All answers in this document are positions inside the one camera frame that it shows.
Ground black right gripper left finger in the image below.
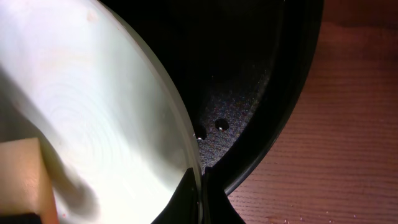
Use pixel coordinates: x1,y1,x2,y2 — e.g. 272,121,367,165
152,167,199,224

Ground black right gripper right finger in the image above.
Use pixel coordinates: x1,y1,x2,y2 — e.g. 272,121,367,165
202,167,245,224

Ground green yellow sponge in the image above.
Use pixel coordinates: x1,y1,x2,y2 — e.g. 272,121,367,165
1,138,59,223

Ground round black tray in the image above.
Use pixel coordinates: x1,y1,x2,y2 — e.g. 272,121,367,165
104,0,324,194

